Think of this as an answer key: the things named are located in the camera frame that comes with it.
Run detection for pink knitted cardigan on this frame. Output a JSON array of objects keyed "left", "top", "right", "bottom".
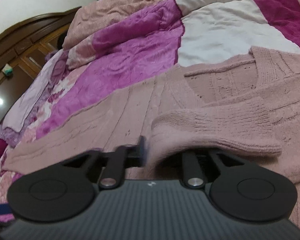
[{"left": 4, "top": 47, "right": 300, "bottom": 227}]

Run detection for lilac lace pillow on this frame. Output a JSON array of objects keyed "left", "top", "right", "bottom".
[{"left": 0, "top": 49, "right": 69, "bottom": 147}]

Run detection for green white headboard ornament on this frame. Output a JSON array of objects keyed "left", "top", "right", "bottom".
[{"left": 1, "top": 64, "right": 13, "bottom": 78}]

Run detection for dark wooden headboard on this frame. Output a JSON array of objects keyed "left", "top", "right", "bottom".
[{"left": 0, "top": 8, "right": 78, "bottom": 122}]

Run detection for magenta floral patchwork quilt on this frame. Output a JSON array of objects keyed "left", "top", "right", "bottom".
[{"left": 0, "top": 0, "right": 300, "bottom": 223}]

